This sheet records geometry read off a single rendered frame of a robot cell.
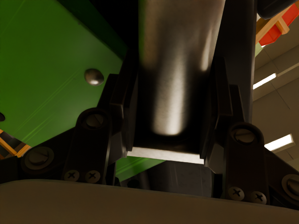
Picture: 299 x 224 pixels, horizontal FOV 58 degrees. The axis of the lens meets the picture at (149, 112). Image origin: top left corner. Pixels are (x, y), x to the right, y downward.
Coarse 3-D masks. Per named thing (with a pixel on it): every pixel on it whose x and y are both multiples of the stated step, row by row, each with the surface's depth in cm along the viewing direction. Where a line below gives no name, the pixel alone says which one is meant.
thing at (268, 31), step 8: (288, 8) 320; (296, 8) 333; (280, 16) 309; (288, 16) 328; (296, 16) 332; (256, 24) 353; (264, 24) 304; (272, 24) 304; (280, 24) 315; (288, 24) 327; (256, 32) 325; (264, 32) 300; (272, 32) 317; (280, 32) 322; (256, 40) 296; (264, 40) 326; (272, 40) 318; (256, 48) 309
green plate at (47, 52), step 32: (0, 0) 12; (32, 0) 12; (64, 0) 12; (0, 32) 14; (32, 32) 13; (64, 32) 13; (96, 32) 13; (0, 64) 15; (32, 64) 15; (64, 64) 15; (96, 64) 14; (0, 96) 17; (32, 96) 17; (64, 96) 16; (96, 96) 16; (0, 128) 19; (32, 128) 19; (64, 128) 18; (128, 160) 20; (160, 160) 20
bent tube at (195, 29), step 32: (160, 0) 8; (192, 0) 8; (224, 0) 9; (160, 32) 9; (192, 32) 9; (160, 64) 10; (192, 64) 10; (160, 96) 11; (192, 96) 11; (160, 128) 12; (192, 128) 12; (192, 160) 12
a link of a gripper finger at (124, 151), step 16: (128, 64) 11; (112, 80) 12; (128, 80) 11; (112, 96) 10; (128, 96) 10; (112, 112) 10; (128, 112) 10; (128, 128) 11; (48, 144) 9; (64, 144) 9; (112, 144) 10; (128, 144) 11; (32, 160) 9; (48, 160) 9; (64, 160) 9; (112, 160) 11; (32, 176) 9; (48, 176) 9
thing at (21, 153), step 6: (0, 132) 527; (0, 138) 521; (6, 138) 545; (12, 138) 585; (0, 144) 522; (6, 144) 524; (12, 150) 527; (24, 150) 541; (0, 156) 548; (18, 156) 526
